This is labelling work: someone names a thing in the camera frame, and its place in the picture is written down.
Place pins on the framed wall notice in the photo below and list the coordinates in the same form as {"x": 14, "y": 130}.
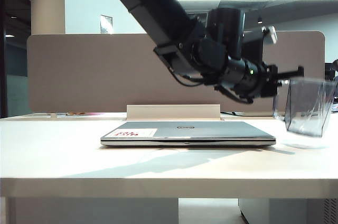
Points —
{"x": 106, "y": 24}

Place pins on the white sticker red writing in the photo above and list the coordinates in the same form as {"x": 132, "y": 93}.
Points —
{"x": 142, "y": 132}

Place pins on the brown desk partition panel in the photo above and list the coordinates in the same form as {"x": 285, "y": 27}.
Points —
{"x": 92, "y": 76}

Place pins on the clear grey water cup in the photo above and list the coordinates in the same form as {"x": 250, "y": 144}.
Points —
{"x": 303, "y": 107}

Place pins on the small ceiling downlight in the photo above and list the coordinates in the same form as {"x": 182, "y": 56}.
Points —
{"x": 260, "y": 20}

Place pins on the colourful papers behind partition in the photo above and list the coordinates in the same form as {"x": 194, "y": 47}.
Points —
{"x": 79, "y": 114}

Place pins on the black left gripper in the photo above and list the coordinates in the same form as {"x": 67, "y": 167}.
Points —
{"x": 269, "y": 81}

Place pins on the beige partition bracket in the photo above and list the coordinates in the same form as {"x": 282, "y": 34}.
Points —
{"x": 53, "y": 115}

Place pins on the silver closed laptop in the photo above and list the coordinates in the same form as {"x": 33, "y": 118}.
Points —
{"x": 211, "y": 130}

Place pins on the seated person dark hair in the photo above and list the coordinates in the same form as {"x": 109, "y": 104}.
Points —
{"x": 335, "y": 66}

